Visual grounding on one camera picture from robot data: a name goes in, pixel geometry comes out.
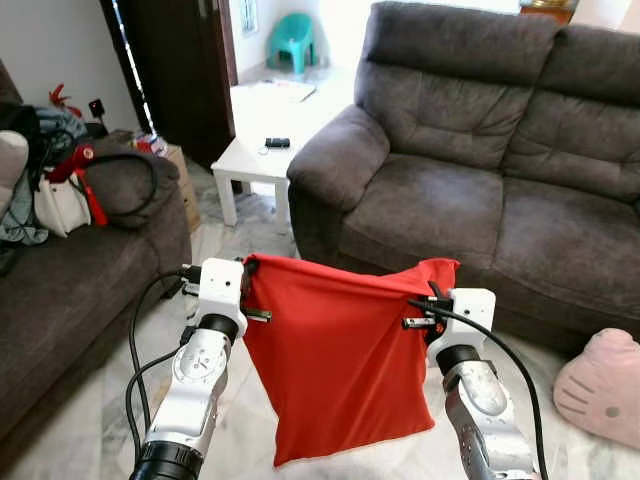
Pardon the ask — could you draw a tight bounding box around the large grey fabric sofa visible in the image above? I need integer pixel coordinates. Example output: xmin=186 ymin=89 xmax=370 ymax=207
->
xmin=287 ymin=0 xmax=640 ymax=356

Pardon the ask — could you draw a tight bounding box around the pink cat face pillow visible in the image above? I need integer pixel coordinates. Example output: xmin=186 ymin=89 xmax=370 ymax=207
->
xmin=553 ymin=328 xmax=640 ymax=449

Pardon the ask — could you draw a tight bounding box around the white printed floor mat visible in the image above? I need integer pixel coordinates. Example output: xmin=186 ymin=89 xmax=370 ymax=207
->
xmin=258 ymin=78 xmax=317 ymax=103

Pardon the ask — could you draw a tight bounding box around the brown cardboard box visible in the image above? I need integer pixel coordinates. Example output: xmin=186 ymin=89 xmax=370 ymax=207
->
xmin=160 ymin=143 xmax=203 ymax=233

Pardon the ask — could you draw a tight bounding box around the small white side table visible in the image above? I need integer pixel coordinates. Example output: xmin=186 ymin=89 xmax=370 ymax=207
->
xmin=210 ymin=135 xmax=301 ymax=226

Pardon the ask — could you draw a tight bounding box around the red blue package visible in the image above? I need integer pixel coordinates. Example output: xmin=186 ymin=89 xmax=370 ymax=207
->
xmin=135 ymin=135 xmax=169 ymax=157

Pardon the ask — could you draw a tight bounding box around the dark grey fabric armchair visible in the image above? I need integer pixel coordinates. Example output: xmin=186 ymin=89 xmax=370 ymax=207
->
xmin=0 ymin=60 xmax=193 ymax=446

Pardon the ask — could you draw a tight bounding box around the white handbag with red tassel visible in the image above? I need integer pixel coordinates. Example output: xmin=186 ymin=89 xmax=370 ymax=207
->
xmin=33 ymin=142 xmax=109 ymax=239

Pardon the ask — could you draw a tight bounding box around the dark brown wooden door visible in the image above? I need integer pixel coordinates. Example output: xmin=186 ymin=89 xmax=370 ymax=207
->
xmin=98 ymin=0 xmax=239 ymax=169

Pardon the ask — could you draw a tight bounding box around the teal plastic child chair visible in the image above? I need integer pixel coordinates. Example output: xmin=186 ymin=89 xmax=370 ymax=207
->
xmin=266 ymin=12 xmax=317 ymax=73

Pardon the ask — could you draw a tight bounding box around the grey teal clothes pile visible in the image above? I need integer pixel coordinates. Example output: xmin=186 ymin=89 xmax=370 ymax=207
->
xmin=0 ymin=100 xmax=91 ymax=246

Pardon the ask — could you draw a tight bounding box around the red fire extinguisher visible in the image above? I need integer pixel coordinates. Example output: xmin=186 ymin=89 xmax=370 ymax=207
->
xmin=48 ymin=85 xmax=81 ymax=116

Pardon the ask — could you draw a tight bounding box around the brown wooden cabinet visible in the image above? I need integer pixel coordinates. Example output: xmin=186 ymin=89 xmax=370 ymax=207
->
xmin=520 ymin=0 xmax=579 ymax=23

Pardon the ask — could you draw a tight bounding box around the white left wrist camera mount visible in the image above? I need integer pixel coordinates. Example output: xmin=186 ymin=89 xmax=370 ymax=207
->
xmin=197 ymin=258 xmax=248 ymax=336

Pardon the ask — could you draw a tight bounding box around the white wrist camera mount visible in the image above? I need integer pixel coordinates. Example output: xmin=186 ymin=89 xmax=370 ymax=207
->
xmin=197 ymin=258 xmax=248 ymax=336
xmin=428 ymin=288 xmax=497 ymax=369

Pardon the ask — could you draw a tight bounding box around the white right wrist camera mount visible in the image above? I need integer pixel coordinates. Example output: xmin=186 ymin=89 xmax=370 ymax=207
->
xmin=428 ymin=288 xmax=497 ymax=369

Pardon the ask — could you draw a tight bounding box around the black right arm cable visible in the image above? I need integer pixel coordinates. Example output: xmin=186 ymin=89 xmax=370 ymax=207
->
xmin=407 ymin=298 xmax=549 ymax=480

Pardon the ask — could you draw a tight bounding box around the thick black looped cable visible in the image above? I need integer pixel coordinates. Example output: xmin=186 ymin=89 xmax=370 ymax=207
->
xmin=85 ymin=152 xmax=159 ymax=219

